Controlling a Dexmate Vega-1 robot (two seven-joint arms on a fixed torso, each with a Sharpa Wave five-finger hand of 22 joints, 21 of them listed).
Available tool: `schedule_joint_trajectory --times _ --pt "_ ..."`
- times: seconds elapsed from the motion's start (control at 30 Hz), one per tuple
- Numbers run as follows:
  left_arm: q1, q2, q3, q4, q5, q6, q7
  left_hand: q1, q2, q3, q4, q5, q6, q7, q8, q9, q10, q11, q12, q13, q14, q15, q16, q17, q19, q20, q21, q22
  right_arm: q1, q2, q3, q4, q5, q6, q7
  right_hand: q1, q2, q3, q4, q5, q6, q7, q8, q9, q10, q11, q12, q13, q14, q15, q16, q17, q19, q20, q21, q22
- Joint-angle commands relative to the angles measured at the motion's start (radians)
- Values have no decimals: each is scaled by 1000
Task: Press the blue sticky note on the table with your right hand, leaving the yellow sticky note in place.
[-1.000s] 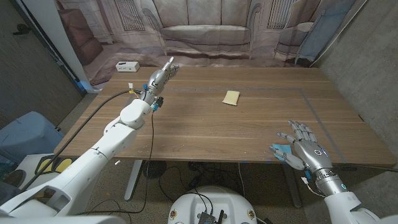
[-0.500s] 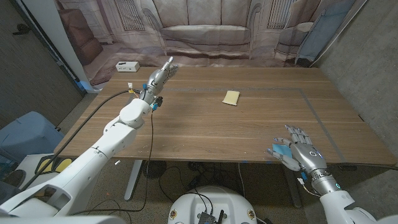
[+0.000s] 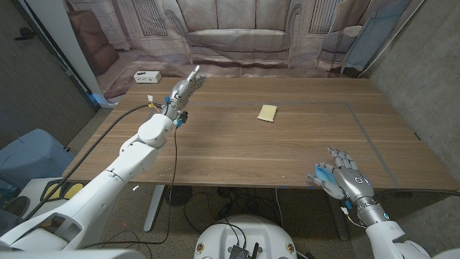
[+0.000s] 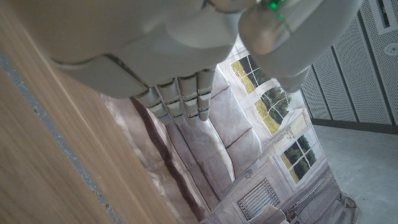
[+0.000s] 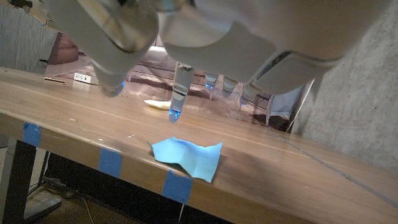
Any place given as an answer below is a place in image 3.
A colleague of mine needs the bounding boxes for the black module on torso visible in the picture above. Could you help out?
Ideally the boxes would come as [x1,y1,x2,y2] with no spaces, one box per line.
[227,242,260,259]

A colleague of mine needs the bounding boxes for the grey table leg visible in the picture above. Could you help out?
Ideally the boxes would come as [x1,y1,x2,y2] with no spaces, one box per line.
[326,194,351,242]
[143,184,167,233]

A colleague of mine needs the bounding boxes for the printed sofa room backdrop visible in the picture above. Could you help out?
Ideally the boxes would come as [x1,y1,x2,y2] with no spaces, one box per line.
[63,0,413,100]

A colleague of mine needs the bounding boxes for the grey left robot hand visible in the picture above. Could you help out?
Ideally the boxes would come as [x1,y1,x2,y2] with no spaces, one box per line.
[161,65,208,122]

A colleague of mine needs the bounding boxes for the black floor cable bundle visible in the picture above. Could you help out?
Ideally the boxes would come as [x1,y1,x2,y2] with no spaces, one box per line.
[182,186,253,249]

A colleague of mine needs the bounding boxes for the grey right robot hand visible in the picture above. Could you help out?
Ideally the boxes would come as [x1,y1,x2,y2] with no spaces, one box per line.
[305,147,375,204]

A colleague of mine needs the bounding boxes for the blue cloth piece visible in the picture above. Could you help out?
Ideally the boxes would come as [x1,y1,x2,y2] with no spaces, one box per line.
[314,165,339,187]

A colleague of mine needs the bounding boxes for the white board with yellow pads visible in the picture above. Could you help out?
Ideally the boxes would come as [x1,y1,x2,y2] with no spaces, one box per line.
[17,176,96,222]

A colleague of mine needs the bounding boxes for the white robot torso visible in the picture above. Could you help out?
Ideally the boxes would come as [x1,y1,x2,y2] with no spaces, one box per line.
[193,214,298,259]

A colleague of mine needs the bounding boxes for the black wall bracket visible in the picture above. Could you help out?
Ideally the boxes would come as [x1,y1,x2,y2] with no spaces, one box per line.
[14,27,37,42]

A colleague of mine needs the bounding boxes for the white power strip box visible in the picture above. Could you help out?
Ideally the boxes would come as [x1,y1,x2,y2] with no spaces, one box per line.
[133,71,162,84]

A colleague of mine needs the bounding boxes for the black round floor fan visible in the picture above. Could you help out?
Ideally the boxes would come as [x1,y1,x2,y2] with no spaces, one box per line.
[165,185,194,208]

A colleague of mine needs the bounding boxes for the white pillar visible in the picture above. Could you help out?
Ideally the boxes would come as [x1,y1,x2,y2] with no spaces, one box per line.
[24,0,119,109]

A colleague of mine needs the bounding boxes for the blue plastic bin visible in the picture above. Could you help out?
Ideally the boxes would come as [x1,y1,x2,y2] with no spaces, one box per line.
[0,128,75,194]

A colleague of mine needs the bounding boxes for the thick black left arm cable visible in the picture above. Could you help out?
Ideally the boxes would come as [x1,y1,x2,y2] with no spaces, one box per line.
[24,103,163,221]

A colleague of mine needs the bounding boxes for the thin black hanging cable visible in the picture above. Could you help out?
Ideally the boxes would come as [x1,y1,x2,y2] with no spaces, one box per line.
[78,128,180,250]

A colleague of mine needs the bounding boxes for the yellow sticky note pad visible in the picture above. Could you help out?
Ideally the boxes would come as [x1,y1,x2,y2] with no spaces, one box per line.
[256,104,279,123]

